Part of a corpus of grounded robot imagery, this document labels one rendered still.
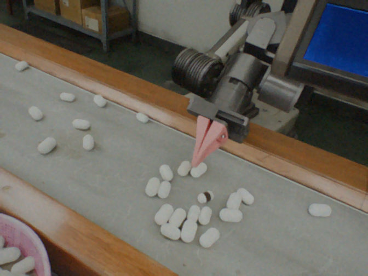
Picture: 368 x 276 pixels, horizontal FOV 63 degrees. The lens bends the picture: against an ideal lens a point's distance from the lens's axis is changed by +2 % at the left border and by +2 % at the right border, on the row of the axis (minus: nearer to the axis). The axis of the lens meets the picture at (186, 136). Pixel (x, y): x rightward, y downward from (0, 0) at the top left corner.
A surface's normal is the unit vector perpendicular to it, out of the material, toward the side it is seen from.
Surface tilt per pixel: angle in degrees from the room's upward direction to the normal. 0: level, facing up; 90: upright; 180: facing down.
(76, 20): 90
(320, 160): 0
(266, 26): 40
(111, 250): 0
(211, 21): 90
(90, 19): 89
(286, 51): 58
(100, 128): 0
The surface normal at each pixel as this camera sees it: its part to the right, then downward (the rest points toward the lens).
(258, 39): -0.08, -0.25
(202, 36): -0.51, 0.45
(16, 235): -0.37, 0.23
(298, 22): -0.34, -0.01
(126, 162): 0.13, -0.79
